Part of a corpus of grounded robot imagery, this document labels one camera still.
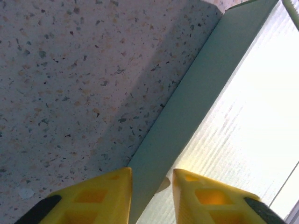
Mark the green paper box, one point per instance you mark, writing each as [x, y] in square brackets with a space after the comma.
[191, 98]

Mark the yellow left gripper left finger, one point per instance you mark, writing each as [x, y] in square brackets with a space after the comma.
[93, 203]

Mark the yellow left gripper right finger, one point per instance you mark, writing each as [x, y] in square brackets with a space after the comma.
[210, 203]

